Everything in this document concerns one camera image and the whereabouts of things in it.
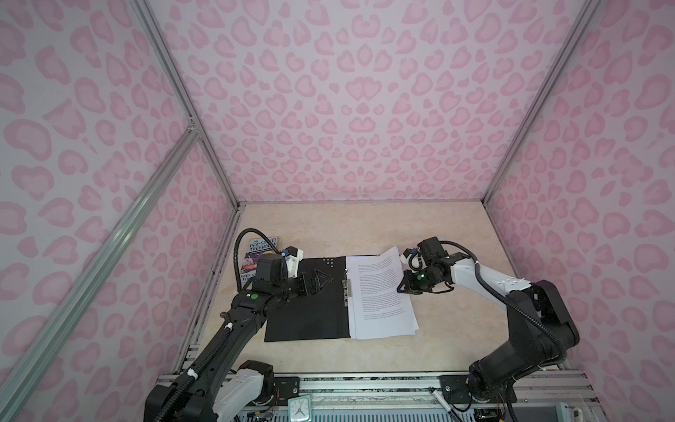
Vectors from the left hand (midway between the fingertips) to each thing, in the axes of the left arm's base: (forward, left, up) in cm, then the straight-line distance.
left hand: (321, 277), depth 79 cm
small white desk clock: (-31, +6, -13) cm, 34 cm away
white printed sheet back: (-4, -17, -15) cm, 24 cm away
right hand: (+1, -25, -9) cm, 26 cm away
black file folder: (-5, +1, -19) cm, 19 cm away
